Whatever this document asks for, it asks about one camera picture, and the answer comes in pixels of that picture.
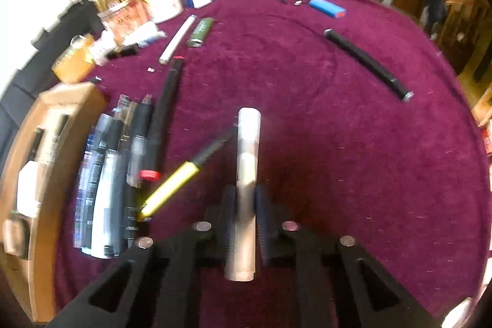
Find long black rod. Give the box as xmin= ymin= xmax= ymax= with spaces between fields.
xmin=324 ymin=29 xmax=415 ymax=103

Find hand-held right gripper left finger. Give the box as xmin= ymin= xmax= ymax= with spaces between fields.
xmin=46 ymin=184 xmax=238 ymax=328

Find green lighter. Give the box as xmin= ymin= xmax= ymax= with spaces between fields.
xmin=186 ymin=18 xmax=214 ymax=48

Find clear jar orange label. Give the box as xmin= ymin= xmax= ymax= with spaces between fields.
xmin=98 ymin=0 xmax=151 ymax=44

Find dark blue cloth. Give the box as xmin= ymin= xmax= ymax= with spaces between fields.
xmin=423 ymin=0 xmax=448 ymax=38

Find shallow cardboard box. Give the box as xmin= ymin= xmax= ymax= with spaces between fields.
xmin=0 ymin=82 xmax=108 ymax=323

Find white tube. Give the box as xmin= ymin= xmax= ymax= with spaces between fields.
xmin=133 ymin=22 xmax=168 ymax=46

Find black gel pen clear barrel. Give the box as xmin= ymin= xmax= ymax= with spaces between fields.
xmin=127 ymin=93 xmax=155 ymax=187

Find white stylus pen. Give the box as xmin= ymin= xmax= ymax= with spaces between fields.
xmin=159 ymin=15 xmax=197 ymax=65

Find wooden railing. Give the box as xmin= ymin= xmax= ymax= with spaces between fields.
xmin=438 ymin=0 xmax=492 ymax=83

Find yellow packing tape roll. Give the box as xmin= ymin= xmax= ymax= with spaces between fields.
xmin=51 ymin=34 xmax=96 ymax=85

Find blue cylindrical battery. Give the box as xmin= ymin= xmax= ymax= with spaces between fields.
xmin=309 ymin=0 xmax=347 ymax=19

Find blue patterned pen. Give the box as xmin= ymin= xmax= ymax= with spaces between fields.
xmin=73 ymin=144 xmax=97 ymax=250

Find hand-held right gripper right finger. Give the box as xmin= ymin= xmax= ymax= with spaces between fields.
xmin=255 ymin=184 xmax=442 ymax=328

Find yellow black highlighter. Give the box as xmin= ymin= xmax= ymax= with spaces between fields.
xmin=137 ymin=126 xmax=239 ymax=222

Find grey translucent gel pen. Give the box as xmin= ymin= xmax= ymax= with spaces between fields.
xmin=113 ymin=93 xmax=133 ymax=129

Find black lipstick case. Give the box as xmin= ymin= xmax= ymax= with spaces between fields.
xmin=105 ymin=44 xmax=139 ymax=60

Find black marker red caps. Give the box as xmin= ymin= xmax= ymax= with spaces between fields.
xmin=139 ymin=56 xmax=185 ymax=183

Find white grey marker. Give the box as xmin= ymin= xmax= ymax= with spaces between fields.
xmin=224 ymin=107 xmax=262 ymax=282

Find black marker green caps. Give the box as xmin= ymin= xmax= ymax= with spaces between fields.
xmin=28 ymin=126 xmax=46 ymax=164

